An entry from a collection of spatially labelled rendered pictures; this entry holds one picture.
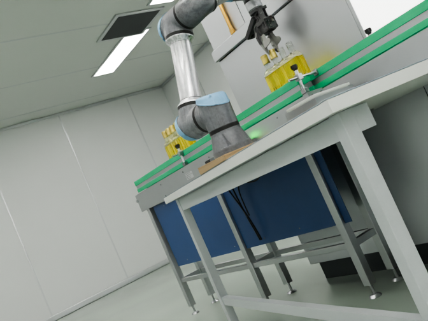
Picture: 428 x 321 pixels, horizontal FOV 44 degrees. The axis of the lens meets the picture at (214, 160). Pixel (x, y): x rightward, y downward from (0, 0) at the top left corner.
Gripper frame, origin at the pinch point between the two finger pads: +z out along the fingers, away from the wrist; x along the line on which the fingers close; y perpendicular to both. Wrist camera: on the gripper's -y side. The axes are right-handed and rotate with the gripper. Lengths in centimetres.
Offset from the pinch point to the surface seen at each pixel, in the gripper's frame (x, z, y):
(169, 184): -14, 32, -109
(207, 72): 314, -124, -437
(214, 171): -67, 42, 15
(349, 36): 11.5, 12.0, 33.3
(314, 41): 11.7, 5.1, 15.4
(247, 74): 15.2, -2.2, -37.7
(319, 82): -4.2, 24.4, 21.5
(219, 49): 13, -23, -47
